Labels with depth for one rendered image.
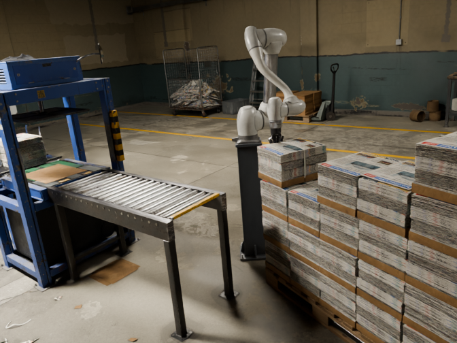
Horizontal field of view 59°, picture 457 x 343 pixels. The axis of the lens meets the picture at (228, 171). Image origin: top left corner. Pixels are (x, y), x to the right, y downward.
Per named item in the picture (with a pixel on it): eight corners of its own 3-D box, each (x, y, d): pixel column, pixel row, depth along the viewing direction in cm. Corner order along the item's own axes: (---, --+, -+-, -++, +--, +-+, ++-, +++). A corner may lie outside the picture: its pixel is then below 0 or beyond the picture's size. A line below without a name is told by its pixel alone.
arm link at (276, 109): (273, 121, 276) (289, 118, 280) (271, 99, 271) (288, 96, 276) (264, 119, 285) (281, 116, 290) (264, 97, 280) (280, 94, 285)
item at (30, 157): (48, 162, 387) (43, 135, 379) (18, 171, 365) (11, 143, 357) (29, 157, 410) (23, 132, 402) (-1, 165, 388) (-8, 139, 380)
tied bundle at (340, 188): (362, 187, 253) (362, 152, 246) (402, 200, 229) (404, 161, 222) (316, 203, 235) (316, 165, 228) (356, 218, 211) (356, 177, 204)
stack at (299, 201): (303, 265, 325) (301, 167, 300) (442, 350, 229) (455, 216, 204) (264, 282, 307) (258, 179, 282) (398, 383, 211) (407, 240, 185)
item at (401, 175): (407, 160, 223) (407, 159, 222) (458, 173, 199) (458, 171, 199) (360, 176, 205) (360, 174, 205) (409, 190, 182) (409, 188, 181)
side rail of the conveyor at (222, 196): (227, 208, 276) (226, 192, 272) (222, 211, 272) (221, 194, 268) (108, 180, 357) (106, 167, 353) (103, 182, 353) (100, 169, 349)
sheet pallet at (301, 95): (326, 116, 916) (325, 90, 899) (309, 122, 855) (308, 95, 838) (279, 113, 989) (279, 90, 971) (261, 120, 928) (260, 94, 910)
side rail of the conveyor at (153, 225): (175, 238, 239) (173, 220, 235) (168, 242, 235) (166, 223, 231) (55, 199, 319) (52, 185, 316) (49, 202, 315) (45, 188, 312)
